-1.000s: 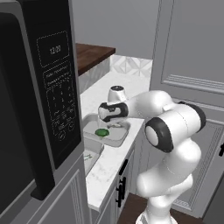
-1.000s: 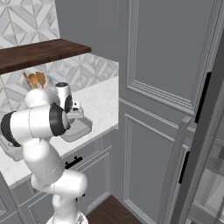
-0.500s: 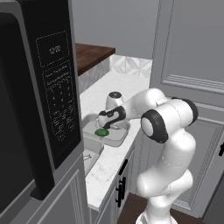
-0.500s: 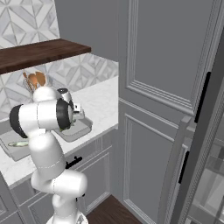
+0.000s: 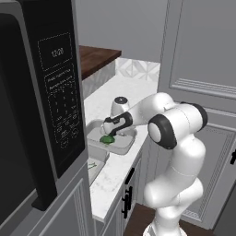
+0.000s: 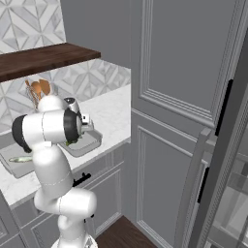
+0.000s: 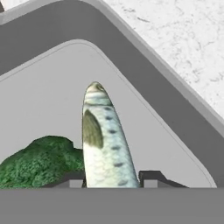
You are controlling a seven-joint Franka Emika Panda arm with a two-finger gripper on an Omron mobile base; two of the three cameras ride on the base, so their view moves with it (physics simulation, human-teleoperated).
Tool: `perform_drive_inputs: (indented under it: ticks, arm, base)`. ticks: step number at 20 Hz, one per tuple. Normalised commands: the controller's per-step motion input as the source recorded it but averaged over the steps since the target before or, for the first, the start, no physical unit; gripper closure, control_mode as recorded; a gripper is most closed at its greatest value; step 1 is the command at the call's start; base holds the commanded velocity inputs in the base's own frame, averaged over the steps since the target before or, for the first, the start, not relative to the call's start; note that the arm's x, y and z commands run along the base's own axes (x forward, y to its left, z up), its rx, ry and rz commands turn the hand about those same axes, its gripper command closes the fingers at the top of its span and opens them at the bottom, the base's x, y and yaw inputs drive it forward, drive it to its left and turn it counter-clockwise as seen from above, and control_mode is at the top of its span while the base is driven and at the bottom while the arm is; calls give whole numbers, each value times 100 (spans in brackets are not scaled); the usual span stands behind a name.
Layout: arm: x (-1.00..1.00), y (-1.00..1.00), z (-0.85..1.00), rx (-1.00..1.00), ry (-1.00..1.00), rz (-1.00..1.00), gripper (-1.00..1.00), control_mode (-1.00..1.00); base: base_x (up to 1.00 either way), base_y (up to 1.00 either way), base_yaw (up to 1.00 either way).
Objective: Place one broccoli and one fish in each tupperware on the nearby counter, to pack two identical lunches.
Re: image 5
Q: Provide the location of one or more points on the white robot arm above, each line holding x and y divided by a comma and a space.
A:
181, 159

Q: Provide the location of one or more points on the grey tupperware container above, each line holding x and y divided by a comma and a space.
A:
96, 172
123, 145

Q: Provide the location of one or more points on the grey cabinet panel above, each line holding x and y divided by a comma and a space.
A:
66, 206

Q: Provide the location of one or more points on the black microwave oven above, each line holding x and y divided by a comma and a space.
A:
37, 101

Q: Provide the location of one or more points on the dark wooden shelf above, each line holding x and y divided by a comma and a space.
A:
93, 60

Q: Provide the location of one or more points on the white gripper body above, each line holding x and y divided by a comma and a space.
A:
107, 125

